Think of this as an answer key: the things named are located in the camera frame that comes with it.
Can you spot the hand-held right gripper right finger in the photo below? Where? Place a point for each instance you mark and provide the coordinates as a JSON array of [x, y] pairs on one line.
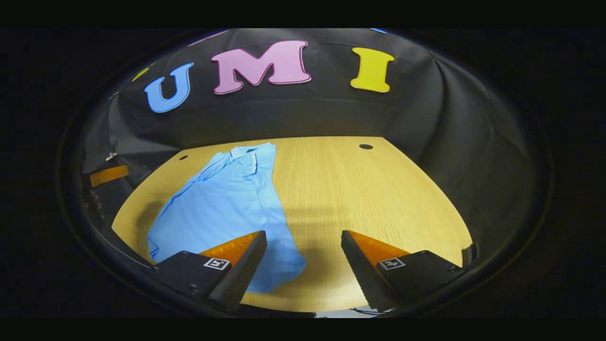
[[362, 274]]

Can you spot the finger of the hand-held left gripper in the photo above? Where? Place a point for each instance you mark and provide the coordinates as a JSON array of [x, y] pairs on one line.
[[109, 175]]

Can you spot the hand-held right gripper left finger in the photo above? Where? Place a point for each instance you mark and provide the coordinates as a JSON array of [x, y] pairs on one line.
[[241, 279]]

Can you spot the light blue T-shirt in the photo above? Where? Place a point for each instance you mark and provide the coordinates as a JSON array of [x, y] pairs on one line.
[[227, 203]]

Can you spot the black backdrop cloth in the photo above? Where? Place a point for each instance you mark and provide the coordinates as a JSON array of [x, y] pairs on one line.
[[307, 113]]

